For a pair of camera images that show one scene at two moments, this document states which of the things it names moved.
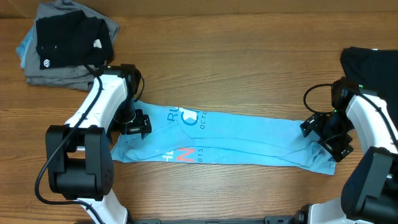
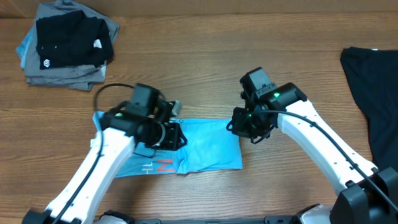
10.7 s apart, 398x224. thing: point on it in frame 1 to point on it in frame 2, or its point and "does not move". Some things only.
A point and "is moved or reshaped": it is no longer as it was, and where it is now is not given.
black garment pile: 375,70 does not move
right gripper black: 325,135 to 241,125
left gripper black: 142,124 to 172,141
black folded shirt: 72,38 does not move
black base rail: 268,219 does not move
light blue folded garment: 21,50 does not move
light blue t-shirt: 180,135 is moved or reshaped
